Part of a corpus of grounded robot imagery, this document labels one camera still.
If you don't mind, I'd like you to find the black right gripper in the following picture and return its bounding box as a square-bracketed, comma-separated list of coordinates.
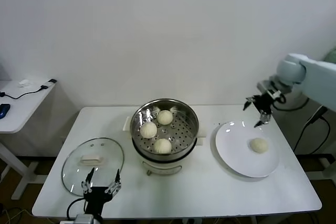
[242, 92, 275, 129]

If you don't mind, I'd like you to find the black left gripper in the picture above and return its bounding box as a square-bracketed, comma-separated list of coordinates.
[80, 166, 122, 215]

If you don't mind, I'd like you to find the round glass pot lid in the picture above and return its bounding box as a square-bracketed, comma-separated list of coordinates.
[61, 137, 124, 197]

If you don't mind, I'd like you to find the white steamed baozi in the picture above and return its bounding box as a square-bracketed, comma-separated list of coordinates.
[157, 110, 174, 125]
[140, 121, 158, 140]
[152, 138, 173, 155]
[249, 137, 269, 154]

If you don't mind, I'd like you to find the stainless steel steamer basket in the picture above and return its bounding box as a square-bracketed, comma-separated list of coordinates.
[123, 98, 208, 161]

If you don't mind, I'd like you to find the white round plate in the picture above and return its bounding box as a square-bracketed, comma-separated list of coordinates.
[212, 121, 280, 178]

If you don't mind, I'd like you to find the pale green appliance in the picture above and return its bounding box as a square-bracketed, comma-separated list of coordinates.
[322, 47, 336, 63]

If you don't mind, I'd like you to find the white side desk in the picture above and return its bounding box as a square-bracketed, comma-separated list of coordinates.
[0, 78, 59, 200]

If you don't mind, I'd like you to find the blue computer mouse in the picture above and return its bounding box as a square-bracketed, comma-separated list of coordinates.
[0, 103, 11, 119]

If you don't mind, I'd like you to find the small white desk object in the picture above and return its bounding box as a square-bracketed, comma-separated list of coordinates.
[17, 78, 34, 87]

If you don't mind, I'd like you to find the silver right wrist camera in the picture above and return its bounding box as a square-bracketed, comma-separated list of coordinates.
[256, 79, 284, 99]

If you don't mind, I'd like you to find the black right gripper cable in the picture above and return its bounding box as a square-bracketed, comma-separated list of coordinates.
[272, 92, 311, 111]

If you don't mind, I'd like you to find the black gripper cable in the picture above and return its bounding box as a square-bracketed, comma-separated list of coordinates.
[66, 198, 86, 220]
[272, 92, 311, 111]

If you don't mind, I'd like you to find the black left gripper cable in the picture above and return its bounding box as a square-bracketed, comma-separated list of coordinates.
[66, 198, 86, 220]

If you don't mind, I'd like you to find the black cable with adapter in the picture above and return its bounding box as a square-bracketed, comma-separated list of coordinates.
[293, 105, 332, 154]

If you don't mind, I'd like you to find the black desk cable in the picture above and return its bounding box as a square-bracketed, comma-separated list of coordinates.
[0, 78, 58, 100]

